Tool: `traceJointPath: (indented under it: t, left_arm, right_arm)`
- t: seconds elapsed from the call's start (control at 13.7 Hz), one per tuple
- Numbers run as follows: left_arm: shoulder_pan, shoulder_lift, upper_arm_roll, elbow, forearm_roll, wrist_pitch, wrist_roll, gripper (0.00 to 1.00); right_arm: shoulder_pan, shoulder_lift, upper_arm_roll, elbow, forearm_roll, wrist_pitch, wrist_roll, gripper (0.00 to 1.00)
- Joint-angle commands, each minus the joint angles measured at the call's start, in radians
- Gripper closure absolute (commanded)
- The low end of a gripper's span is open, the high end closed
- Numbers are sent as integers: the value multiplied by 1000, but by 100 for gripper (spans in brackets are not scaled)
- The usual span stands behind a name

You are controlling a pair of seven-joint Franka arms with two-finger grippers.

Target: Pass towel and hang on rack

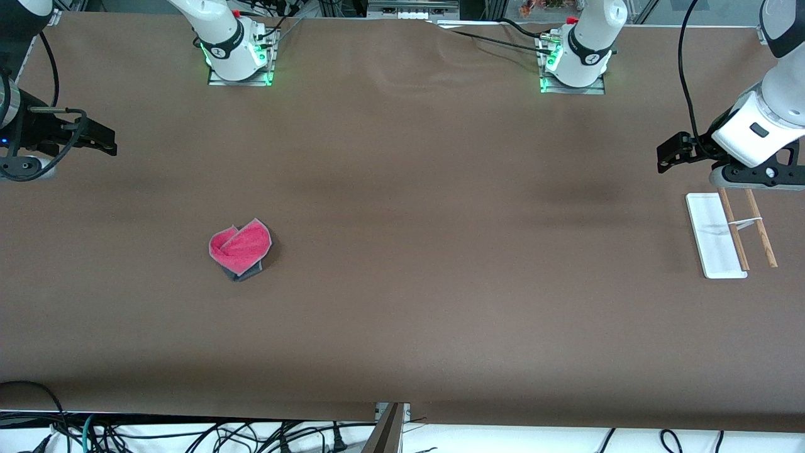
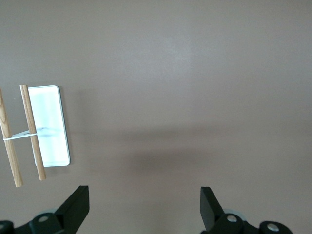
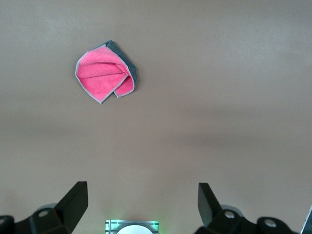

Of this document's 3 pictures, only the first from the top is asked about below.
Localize pink and grey towel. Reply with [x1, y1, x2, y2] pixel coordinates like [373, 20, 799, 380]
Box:
[208, 218, 274, 282]

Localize white rectangular tray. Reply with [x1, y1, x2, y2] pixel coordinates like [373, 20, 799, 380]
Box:
[685, 187, 779, 279]

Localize orange colourful object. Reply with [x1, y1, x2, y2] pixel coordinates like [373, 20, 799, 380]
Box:
[519, 0, 582, 18]

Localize grey power strip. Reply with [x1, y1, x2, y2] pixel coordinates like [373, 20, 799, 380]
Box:
[367, 0, 460, 20]

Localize brown table cover sheet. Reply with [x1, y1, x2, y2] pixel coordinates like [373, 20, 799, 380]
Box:
[0, 11, 805, 433]

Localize brown wooden beam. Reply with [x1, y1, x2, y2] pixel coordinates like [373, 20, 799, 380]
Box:
[360, 403, 404, 453]

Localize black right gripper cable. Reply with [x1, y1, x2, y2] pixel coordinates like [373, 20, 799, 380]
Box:
[0, 30, 87, 183]

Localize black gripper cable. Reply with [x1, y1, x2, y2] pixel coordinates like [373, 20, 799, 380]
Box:
[677, 0, 714, 158]
[0, 30, 87, 183]

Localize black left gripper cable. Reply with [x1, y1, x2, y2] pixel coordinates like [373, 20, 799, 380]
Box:
[677, 0, 714, 158]

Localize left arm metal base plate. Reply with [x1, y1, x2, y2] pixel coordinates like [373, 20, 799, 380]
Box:
[539, 35, 606, 95]

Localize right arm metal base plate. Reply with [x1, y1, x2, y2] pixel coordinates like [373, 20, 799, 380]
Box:
[208, 28, 280, 87]

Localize short black base cable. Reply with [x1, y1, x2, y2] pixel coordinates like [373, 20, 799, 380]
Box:
[499, 18, 554, 40]

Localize long black base cable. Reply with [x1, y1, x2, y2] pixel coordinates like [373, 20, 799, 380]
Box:
[426, 21, 557, 57]

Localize grey base cable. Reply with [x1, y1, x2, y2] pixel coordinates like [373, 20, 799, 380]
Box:
[269, 18, 304, 51]

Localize thick black floor cable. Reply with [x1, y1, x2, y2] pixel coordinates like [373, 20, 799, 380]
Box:
[0, 381, 71, 453]

